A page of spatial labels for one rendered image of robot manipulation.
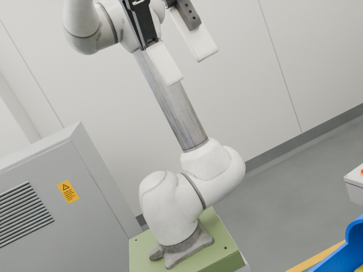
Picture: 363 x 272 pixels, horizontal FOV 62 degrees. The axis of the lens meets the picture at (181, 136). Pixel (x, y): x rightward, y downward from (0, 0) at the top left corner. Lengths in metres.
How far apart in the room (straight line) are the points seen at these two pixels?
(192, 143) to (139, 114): 2.15
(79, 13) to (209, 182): 0.62
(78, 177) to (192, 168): 1.08
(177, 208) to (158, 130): 2.24
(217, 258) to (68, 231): 1.30
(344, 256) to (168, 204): 0.49
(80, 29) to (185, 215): 0.63
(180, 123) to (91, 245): 1.36
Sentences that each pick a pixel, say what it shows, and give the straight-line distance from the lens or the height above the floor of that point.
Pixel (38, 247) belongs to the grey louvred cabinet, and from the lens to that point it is 2.22.
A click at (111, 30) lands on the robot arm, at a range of 0.98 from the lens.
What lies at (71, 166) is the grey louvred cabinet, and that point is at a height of 1.28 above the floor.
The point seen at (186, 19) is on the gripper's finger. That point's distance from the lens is 0.37.
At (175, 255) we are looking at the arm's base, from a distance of 1.07.
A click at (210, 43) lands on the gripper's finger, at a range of 0.38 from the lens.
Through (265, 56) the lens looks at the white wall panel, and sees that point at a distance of 3.42.
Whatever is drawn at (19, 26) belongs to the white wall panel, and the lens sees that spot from 3.22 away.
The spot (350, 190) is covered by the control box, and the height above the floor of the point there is 1.05.
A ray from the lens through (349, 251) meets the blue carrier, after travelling 0.88.
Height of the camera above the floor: 1.71
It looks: 17 degrees down
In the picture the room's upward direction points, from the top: 25 degrees counter-clockwise
